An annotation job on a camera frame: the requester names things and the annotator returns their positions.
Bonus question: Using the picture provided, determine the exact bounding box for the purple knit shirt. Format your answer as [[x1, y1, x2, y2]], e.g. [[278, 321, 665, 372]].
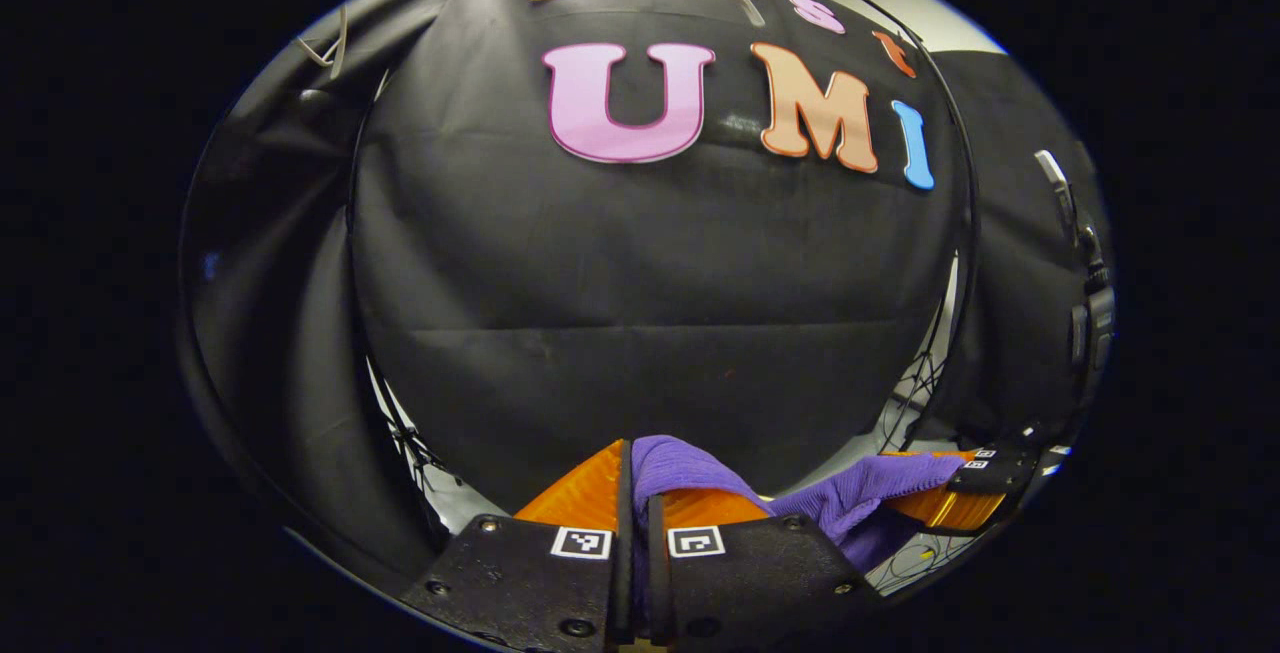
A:
[[628, 435, 969, 624]]

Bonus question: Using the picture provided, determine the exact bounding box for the black clothes rack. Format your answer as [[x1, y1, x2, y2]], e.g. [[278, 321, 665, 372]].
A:
[[345, 0, 979, 414]]

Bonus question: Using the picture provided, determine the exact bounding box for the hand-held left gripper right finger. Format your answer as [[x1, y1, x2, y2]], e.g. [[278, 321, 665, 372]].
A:
[[645, 488, 881, 649]]

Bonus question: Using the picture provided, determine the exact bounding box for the black cable tangle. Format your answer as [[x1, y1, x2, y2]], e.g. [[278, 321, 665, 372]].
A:
[[365, 358, 451, 524], [880, 253, 961, 454]]

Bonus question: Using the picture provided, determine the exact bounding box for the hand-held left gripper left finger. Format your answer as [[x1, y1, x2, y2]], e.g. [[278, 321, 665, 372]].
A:
[[400, 438, 636, 653]]

